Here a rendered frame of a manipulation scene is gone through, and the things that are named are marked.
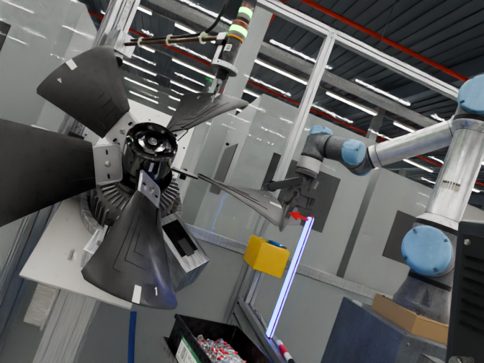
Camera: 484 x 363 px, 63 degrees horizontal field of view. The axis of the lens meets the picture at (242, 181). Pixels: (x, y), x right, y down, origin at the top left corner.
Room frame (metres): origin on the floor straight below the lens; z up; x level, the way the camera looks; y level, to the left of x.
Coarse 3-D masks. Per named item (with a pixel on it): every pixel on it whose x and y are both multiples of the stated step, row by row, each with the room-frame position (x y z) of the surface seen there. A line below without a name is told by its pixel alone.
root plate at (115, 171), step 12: (108, 144) 0.88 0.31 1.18; (96, 156) 0.87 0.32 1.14; (108, 156) 0.89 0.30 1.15; (120, 156) 0.90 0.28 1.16; (96, 168) 0.88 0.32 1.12; (108, 168) 0.89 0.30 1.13; (120, 168) 0.91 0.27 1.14; (96, 180) 0.89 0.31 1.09; (108, 180) 0.90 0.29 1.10; (120, 180) 0.92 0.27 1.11
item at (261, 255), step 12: (252, 240) 1.34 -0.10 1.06; (264, 240) 1.34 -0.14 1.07; (252, 252) 1.29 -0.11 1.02; (264, 252) 1.23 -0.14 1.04; (276, 252) 1.24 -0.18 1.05; (288, 252) 1.25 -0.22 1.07; (252, 264) 1.25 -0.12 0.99; (264, 264) 1.24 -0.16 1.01; (276, 264) 1.24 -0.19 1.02; (276, 276) 1.25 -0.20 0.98
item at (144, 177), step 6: (144, 174) 0.88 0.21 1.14; (144, 180) 0.87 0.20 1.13; (150, 180) 0.90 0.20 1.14; (138, 186) 0.85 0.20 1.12; (144, 186) 0.87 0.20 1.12; (150, 186) 0.89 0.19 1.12; (156, 186) 0.93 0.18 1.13; (144, 192) 0.86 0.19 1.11; (150, 192) 0.89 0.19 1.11; (156, 192) 0.92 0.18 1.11; (150, 198) 0.88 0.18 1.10; (156, 198) 0.91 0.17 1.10; (156, 204) 0.91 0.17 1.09
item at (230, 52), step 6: (228, 42) 0.95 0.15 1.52; (234, 42) 0.94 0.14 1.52; (240, 42) 0.95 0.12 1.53; (228, 48) 0.94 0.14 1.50; (234, 48) 0.95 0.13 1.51; (222, 54) 0.96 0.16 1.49; (228, 54) 0.94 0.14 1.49; (234, 54) 0.95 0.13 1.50; (228, 60) 0.95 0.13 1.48; (222, 72) 0.95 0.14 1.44; (228, 72) 0.96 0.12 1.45; (216, 78) 0.96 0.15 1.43; (222, 78) 0.95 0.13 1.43
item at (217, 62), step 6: (222, 36) 0.97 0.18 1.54; (216, 42) 0.98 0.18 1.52; (222, 42) 0.96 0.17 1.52; (222, 48) 0.97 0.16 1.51; (216, 54) 0.97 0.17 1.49; (216, 60) 0.93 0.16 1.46; (222, 60) 0.93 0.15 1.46; (216, 66) 0.95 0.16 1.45; (222, 66) 0.93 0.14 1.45; (228, 66) 0.93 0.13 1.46; (234, 66) 0.94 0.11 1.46; (234, 72) 0.94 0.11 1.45
